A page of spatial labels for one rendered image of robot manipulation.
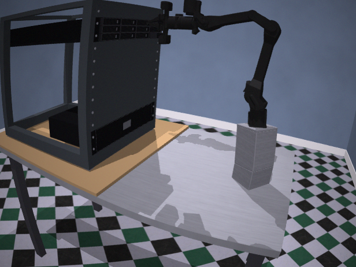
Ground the black server rack frame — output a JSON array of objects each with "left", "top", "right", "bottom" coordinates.
[{"left": 0, "top": 0, "right": 164, "bottom": 171}]

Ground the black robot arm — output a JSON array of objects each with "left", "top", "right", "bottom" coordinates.
[{"left": 175, "top": 0, "right": 281, "bottom": 128}]

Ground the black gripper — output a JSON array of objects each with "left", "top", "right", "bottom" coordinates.
[{"left": 146, "top": 1, "right": 182, "bottom": 45}]

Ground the tan flat board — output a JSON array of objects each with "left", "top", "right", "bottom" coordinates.
[{"left": 0, "top": 119, "right": 189, "bottom": 196}]

